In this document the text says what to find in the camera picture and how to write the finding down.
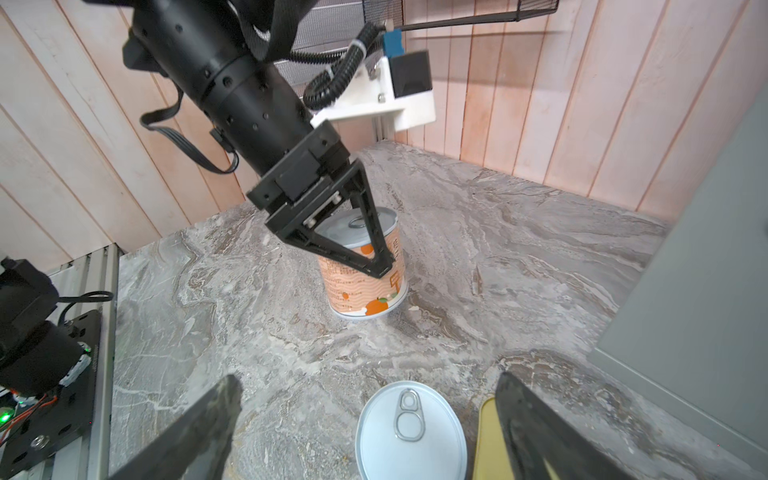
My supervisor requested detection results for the black mesh wall basket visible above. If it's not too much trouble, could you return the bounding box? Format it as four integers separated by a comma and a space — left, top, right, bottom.
293, 1, 559, 53

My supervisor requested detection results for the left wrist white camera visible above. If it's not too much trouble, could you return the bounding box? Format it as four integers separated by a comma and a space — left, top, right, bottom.
311, 29, 436, 132

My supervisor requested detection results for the brown label can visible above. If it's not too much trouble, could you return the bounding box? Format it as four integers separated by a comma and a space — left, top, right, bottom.
314, 205, 410, 320

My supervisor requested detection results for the yellow label can upright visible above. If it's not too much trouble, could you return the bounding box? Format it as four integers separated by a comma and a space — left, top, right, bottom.
355, 381, 468, 479

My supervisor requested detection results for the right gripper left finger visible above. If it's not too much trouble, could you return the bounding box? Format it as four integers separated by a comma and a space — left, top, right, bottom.
111, 375, 243, 479

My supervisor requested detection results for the grey metal cabinet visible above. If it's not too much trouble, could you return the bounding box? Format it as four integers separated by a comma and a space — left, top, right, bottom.
589, 94, 767, 472

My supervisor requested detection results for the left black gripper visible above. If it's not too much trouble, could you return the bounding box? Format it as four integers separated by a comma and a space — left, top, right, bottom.
246, 121, 395, 278

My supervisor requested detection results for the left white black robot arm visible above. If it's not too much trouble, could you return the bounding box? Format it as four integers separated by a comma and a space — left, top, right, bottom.
123, 1, 394, 278

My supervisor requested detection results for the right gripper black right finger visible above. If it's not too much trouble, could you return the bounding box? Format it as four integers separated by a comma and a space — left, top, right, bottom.
495, 372, 632, 479

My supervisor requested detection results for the black corrugated cable conduit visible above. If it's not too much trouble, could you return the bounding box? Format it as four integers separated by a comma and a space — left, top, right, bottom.
287, 20, 385, 112

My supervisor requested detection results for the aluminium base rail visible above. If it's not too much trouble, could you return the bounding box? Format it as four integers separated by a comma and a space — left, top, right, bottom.
13, 244, 121, 479

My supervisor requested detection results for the yellow can lying down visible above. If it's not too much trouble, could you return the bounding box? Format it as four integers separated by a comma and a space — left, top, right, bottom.
472, 397, 559, 480

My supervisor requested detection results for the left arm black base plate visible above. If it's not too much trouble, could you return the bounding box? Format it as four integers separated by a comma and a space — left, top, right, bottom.
1, 310, 102, 479

